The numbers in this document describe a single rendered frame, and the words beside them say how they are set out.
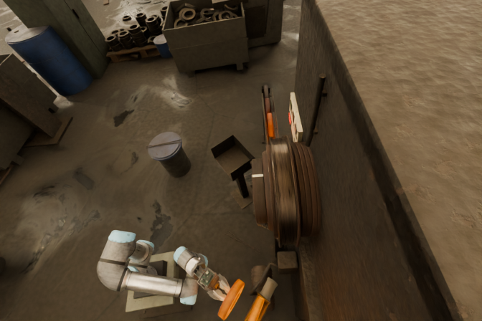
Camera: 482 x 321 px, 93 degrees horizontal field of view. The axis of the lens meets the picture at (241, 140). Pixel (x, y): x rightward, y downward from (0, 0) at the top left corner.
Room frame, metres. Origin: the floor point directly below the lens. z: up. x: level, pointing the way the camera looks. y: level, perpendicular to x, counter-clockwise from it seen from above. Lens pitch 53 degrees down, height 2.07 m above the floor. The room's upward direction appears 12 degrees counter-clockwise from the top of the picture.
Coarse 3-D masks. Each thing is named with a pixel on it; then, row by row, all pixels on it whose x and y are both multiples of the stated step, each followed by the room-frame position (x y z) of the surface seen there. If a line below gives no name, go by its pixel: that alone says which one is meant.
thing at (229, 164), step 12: (228, 144) 1.05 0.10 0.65; (240, 144) 0.99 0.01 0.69; (216, 156) 1.00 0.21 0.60; (228, 156) 0.98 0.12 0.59; (240, 156) 0.95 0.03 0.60; (252, 156) 0.86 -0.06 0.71; (228, 168) 0.86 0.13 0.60; (240, 168) 0.79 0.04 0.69; (240, 180) 0.86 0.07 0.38; (240, 192) 0.89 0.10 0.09; (240, 204) 0.81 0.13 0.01
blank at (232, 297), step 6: (240, 282) 0.11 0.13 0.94; (234, 288) 0.09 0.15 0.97; (240, 288) 0.09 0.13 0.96; (228, 294) 0.07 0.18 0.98; (234, 294) 0.07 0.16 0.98; (228, 300) 0.05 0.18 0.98; (234, 300) 0.05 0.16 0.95; (222, 306) 0.04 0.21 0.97; (228, 306) 0.03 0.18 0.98; (222, 312) 0.02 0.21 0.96; (228, 312) 0.01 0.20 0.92; (222, 318) 0.00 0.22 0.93
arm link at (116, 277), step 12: (108, 264) 0.27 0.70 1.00; (108, 276) 0.23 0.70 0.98; (120, 276) 0.23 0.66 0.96; (132, 276) 0.22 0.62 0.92; (144, 276) 0.22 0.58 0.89; (156, 276) 0.21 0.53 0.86; (120, 288) 0.18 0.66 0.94; (132, 288) 0.18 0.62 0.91; (144, 288) 0.17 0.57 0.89; (156, 288) 0.16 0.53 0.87; (168, 288) 0.15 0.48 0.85; (180, 288) 0.15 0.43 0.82; (192, 288) 0.14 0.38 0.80; (180, 300) 0.10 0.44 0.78; (192, 300) 0.09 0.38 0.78
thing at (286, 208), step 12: (276, 144) 0.51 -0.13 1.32; (276, 156) 0.44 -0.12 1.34; (288, 156) 0.43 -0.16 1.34; (276, 168) 0.39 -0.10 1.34; (288, 168) 0.38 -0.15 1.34; (276, 180) 0.35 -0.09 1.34; (288, 180) 0.34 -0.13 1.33; (276, 192) 0.31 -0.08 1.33; (288, 192) 0.30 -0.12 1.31; (288, 204) 0.27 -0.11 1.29; (288, 216) 0.24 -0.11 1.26; (288, 228) 0.21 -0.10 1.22; (288, 240) 0.19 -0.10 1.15
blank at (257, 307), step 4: (256, 300) 0.04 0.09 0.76; (260, 300) 0.04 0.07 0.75; (264, 300) 0.03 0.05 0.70; (256, 304) 0.03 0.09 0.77; (260, 304) 0.02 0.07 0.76; (252, 308) 0.01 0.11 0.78; (256, 308) 0.01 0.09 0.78; (260, 308) 0.01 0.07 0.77; (252, 312) 0.00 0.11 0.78; (256, 312) -0.01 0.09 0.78; (252, 316) -0.02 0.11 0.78; (256, 316) -0.02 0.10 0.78; (248, 320) -0.03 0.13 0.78; (252, 320) -0.03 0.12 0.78; (256, 320) -0.04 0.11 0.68
